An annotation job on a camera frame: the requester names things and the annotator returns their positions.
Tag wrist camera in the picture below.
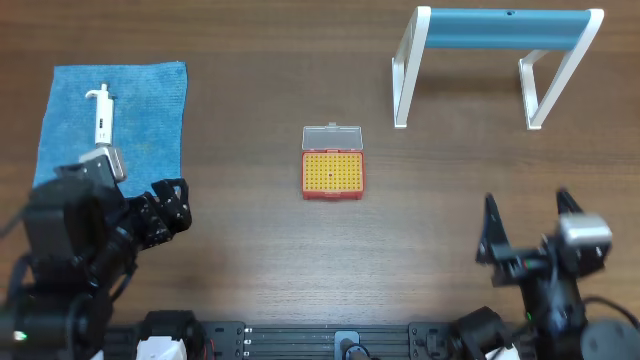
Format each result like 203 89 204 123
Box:
556 212 614 250
78 145 128 183

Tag blue cloth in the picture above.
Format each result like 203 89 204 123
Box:
31 60 189 200

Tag black cable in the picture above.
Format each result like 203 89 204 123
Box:
582 295 640 326
2 252 32 307

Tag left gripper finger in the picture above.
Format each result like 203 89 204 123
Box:
150 177 193 234

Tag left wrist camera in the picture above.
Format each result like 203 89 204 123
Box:
78 145 128 183

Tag mounting rail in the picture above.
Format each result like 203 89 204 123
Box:
102 319 532 360

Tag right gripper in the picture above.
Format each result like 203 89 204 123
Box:
474 188 609 289

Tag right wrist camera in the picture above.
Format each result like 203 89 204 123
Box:
556 212 614 250

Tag red and yellow tip box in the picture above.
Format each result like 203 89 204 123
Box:
300 122 367 202

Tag white and blue stand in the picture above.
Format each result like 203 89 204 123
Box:
391 5 606 132

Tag white pipette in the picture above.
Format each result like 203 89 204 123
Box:
84 82 116 150

